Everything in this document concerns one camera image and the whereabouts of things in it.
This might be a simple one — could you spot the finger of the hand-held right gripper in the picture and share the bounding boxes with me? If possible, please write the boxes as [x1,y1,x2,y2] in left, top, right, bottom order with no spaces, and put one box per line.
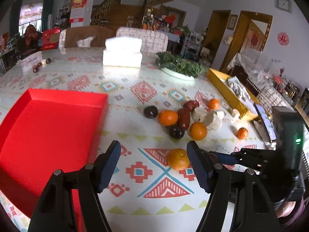
[212,153,263,173]
[230,147,278,161]

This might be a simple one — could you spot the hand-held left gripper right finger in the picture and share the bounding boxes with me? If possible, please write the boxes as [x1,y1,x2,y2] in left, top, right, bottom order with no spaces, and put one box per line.
[186,140,282,232]

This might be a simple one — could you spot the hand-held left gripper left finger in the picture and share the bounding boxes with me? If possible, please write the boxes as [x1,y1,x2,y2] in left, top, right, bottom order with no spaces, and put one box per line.
[28,140,121,232]

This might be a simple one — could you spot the dark plum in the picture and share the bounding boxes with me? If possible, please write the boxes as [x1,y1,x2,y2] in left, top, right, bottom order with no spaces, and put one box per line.
[168,124,185,139]
[143,106,158,119]

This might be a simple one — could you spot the large red jujube date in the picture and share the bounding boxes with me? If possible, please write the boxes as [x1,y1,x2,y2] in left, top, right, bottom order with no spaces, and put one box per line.
[177,108,192,130]

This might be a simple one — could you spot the wrinkled red jujube date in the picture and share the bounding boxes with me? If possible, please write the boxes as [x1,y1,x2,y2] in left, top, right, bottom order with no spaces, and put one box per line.
[183,100,199,113]

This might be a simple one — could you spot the red tray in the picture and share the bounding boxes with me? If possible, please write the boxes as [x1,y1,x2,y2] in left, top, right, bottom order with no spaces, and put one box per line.
[0,88,109,232]

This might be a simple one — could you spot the person's right forearm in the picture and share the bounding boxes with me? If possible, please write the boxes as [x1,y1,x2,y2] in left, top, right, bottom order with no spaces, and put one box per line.
[280,193,309,232]

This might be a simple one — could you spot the person's right hand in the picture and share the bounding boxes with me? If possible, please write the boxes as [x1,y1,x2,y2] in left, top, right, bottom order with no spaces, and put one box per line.
[275,199,298,219]

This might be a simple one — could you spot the black smartphone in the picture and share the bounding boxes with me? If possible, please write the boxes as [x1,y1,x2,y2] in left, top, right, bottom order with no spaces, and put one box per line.
[253,103,278,142]

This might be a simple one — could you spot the white patterned pouch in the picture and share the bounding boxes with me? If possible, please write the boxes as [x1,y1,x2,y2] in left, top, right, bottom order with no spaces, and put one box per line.
[227,76,251,101]

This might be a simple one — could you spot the yellow cardboard box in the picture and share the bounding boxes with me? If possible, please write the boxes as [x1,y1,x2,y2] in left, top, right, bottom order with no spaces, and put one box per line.
[207,68,260,121]

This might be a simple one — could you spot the side table with lace cloth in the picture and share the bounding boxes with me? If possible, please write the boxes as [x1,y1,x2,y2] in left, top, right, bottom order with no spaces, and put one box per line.
[227,48,285,97]

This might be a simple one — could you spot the white plate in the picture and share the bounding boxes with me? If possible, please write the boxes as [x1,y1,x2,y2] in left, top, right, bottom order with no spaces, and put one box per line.
[160,66,196,81]

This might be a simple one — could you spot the green spinach leaves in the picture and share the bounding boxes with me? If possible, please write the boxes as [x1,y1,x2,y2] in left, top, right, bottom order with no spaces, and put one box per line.
[155,52,207,76]

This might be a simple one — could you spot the white tissue pack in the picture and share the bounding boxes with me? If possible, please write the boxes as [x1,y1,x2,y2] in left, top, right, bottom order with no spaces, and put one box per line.
[103,36,143,67]

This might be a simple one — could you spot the metal storage rack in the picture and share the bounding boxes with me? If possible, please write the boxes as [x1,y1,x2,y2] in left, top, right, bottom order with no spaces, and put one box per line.
[181,32,204,61]

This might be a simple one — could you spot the brown chair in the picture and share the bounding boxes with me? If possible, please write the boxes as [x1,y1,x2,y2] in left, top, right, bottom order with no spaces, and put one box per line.
[59,26,116,49]

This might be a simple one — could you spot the red gift box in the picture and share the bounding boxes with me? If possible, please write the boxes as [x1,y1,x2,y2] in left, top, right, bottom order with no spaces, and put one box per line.
[42,28,61,51]

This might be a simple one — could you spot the wooden staircase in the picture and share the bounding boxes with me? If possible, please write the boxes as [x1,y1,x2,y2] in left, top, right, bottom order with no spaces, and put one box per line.
[90,0,184,32]

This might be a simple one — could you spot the teal curtain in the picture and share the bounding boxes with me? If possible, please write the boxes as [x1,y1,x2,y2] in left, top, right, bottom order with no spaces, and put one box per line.
[41,0,54,31]

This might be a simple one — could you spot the red round wall ornament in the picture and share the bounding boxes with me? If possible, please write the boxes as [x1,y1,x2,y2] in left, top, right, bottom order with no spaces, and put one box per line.
[277,32,289,45]

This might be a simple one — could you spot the framed wall picture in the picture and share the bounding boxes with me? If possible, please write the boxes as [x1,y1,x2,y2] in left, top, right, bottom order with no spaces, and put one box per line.
[228,14,238,31]

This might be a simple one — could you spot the square wall clock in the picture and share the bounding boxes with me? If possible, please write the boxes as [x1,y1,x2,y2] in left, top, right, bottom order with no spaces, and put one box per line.
[276,0,291,12]

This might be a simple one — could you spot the red wall calendar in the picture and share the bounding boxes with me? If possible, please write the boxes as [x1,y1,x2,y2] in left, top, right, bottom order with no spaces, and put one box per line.
[70,0,88,28]

